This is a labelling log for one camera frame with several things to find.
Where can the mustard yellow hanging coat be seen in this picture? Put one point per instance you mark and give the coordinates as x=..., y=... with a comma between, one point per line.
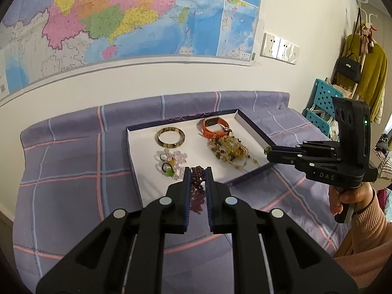
x=371, y=86

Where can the white wall socket panel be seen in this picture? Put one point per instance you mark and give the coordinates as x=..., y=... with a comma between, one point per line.
x=274, y=47

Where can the pink sweater right forearm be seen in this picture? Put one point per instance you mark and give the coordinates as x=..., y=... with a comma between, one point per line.
x=367, y=246

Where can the teal plastic stool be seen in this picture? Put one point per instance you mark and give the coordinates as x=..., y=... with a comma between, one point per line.
x=320, y=110

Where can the person's right hand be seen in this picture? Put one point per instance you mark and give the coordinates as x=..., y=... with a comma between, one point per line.
x=360, y=197

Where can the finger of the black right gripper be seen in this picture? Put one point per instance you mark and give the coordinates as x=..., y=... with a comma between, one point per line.
x=283, y=149
x=286, y=158

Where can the colourful wall map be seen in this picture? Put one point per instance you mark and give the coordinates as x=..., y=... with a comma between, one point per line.
x=44, y=40

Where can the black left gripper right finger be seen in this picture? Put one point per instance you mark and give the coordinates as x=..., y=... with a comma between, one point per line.
x=231, y=215

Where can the orange smart watch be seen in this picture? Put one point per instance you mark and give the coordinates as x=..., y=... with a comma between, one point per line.
x=215, y=128

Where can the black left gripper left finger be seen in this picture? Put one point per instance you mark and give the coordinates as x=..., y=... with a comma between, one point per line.
x=166, y=215

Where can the purple plaid bed sheet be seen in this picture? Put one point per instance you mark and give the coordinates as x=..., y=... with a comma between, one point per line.
x=77, y=172

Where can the dark blue jewelry box tray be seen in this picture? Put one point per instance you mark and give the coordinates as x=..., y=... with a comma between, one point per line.
x=146, y=155

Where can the black handbag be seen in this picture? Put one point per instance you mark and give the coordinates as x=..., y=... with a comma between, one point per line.
x=349, y=64

